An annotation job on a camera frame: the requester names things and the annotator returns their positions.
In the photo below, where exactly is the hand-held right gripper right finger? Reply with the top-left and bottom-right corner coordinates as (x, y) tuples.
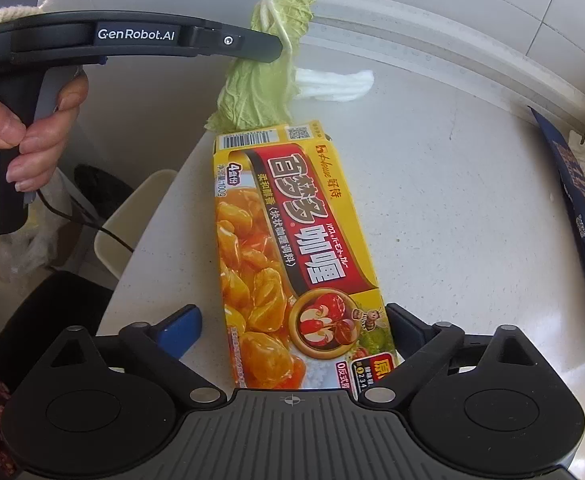
(359, 302), (538, 408)

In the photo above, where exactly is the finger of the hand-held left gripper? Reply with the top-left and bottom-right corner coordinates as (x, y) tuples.
(195, 22), (286, 64)

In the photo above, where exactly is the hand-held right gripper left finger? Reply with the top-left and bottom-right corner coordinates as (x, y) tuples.
(47, 304), (230, 408)

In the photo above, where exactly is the napa cabbage leaf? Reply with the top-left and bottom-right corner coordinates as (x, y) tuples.
(205, 0), (318, 133)

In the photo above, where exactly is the white foam fruit net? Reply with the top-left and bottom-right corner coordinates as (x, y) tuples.
(295, 67), (375, 104)

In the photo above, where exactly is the yellow curry box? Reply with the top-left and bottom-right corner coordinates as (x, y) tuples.
(212, 120), (400, 391)

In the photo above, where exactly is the person's left hand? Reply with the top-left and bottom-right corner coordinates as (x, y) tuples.
(0, 67), (90, 193)

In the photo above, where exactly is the cream plastic chair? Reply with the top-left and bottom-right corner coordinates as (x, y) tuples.
(94, 169), (179, 281)

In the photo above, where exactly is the clear plastic bag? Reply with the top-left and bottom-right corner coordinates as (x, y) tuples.
(0, 170), (93, 288)

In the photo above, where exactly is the dark blue snack bag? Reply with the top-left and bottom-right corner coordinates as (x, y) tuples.
(528, 105), (585, 333)

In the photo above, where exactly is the black cable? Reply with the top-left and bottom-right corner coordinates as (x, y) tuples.
(37, 192), (136, 253)

